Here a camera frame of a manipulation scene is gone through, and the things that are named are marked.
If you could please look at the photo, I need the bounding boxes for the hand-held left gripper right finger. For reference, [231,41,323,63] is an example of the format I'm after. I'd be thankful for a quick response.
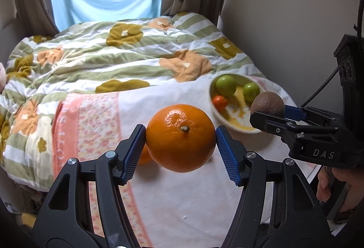
[215,125,334,248]

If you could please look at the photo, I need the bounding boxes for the green round fruit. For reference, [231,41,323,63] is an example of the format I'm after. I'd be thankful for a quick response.
[215,75,237,96]
[243,82,260,103]

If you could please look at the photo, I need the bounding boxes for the floral striped quilt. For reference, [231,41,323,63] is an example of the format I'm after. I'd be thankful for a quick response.
[0,12,266,192]

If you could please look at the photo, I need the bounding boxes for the black cable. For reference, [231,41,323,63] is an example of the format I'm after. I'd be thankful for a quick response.
[301,1,364,108]

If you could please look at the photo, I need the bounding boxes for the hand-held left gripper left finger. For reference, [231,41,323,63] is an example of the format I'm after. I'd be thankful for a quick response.
[31,124,155,248]

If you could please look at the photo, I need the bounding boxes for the thin dark pole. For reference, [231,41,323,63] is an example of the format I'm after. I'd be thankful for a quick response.
[217,0,228,27]

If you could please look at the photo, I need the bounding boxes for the person's right hand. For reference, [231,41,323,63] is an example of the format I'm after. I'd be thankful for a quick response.
[316,165,364,224]

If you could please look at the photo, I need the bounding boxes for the duck print bowl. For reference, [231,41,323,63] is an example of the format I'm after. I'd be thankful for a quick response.
[209,73,266,134]

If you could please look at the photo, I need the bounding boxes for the red cherry tomato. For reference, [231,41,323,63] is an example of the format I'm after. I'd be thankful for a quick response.
[213,95,229,110]

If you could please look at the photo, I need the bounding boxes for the white towel with pink border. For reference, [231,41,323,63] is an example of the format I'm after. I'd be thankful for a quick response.
[51,75,319,248]

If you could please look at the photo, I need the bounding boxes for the brown kiwi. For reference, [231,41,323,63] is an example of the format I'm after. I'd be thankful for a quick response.
[250,92,285,119]

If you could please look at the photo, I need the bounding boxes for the mandarin orange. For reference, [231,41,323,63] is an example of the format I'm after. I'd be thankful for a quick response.
[138,144,154,165]
[146,104,217,173]

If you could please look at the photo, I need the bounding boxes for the pink plush toy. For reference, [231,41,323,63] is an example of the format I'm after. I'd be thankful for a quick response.
[0,62,7,93]

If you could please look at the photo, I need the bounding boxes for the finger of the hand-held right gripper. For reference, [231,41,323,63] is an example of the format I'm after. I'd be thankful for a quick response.
[250,111,313,149]
[284,105,340,130]

